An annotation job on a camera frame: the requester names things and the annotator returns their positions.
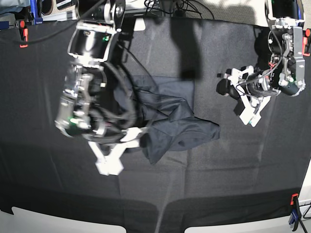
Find black cable bundle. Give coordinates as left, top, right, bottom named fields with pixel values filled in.
left=143, top=0, right=216, bottom=19

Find red clamp far right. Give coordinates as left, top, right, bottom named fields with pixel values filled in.
left=302, top=28, right=311, bottom=57

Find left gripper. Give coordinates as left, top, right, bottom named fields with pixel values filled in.
left=216, top=75, right=270, bottom=100

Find dark navy t-shirt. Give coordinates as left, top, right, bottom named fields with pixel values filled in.
left=126, top=75, right=220, bottom=165

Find red clamp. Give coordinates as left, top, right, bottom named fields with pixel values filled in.
left=14, top=20, right=28, bottom=48
left=302, top=28, right=311, bottom=57

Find black felt table cover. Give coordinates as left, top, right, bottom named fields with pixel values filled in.
left=0, top=18, right=311, bottom=233

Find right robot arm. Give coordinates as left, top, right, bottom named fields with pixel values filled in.
left=55, top=0, right=148, bottom=144

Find blue clamp near right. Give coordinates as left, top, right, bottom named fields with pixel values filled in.
left=289, top=193, right=302, bottom=232

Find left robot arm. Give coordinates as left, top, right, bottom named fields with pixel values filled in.
left=217, top=0, right=309, bottom=99

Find blue clamp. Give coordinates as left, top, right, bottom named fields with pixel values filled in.
left=289, top=193, right=302, bottom=232
left=30, top=0, right=43, bottom=25

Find blue clamp far left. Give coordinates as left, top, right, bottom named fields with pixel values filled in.
left=30, top=0, right=43, bottom=25

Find red clamp far left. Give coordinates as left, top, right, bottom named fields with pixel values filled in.
left=14, top=20, right=28, bottom=48

